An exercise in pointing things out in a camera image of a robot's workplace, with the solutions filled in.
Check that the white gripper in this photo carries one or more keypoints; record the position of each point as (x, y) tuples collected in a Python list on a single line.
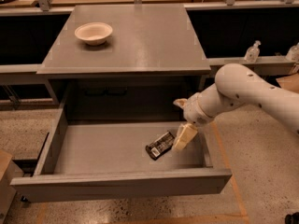
[(192, 112)]

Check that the black rxbar chocolate bar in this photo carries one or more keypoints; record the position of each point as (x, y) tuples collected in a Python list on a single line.
[(160, 146)]

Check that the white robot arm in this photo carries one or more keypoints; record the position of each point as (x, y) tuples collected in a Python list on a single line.
[(235, 85)]

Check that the grey cabinet with counter top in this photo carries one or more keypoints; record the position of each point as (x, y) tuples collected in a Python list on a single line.
[(153, 55)]

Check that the grey open top drawer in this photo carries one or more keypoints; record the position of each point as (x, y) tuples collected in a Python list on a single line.
[(98, 152)]

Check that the clear sanitizer pump bottle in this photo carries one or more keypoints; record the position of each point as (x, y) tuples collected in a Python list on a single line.
[(253, 52)]

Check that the cardboard box right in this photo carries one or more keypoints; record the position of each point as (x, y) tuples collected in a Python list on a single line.
[(289, 83)]

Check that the cardboard box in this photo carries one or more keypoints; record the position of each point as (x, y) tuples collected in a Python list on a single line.
[(289, 83), (8, 170)]

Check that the white paper bowl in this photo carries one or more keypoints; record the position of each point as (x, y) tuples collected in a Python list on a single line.
[(94, 33)]

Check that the black caster wheel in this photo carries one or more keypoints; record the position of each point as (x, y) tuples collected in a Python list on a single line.
[(292, 219)]

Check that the cardboard box left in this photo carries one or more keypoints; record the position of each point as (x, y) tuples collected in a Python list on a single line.
[(8, 170)]

